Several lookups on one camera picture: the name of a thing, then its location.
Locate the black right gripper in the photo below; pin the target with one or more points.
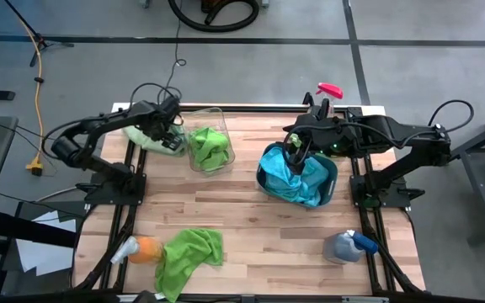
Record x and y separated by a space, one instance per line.
318 134

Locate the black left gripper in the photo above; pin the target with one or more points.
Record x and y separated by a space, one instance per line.
158 126

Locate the blue microfiber towel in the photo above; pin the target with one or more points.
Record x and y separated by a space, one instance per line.
280 181
320 177

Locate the pale green microfiber towel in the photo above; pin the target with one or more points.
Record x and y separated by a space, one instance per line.
145 143

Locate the teal plastic basket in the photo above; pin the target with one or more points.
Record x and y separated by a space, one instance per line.
331 185

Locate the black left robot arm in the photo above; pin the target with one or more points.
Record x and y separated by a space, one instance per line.
99 124

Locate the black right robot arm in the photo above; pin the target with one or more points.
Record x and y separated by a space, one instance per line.
394 126

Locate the clear plastic basket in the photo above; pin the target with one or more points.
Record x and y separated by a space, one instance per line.
209 118

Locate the clear spray bottle red trigger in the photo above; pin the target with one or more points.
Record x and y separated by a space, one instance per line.
330 90

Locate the grey spray bottle blue trigger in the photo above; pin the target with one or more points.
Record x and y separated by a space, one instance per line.
343 248

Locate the orange spray bottle white trigger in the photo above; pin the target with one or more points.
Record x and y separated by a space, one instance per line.
145 251

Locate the orange vacuum body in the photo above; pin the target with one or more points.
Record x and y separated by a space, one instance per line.
209 5

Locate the white paper sheet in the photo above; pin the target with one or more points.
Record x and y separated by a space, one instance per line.
44 256

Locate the dark metal table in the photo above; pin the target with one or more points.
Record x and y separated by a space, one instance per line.
482 185

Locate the black tripod stand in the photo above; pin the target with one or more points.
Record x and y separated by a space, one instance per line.
23 19

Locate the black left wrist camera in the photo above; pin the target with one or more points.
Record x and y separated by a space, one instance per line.
170 108

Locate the black aluminium table frame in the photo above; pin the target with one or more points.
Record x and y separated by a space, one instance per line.
259 108

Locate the silver metal bracket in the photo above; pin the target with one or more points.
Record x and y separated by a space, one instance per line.
364 299

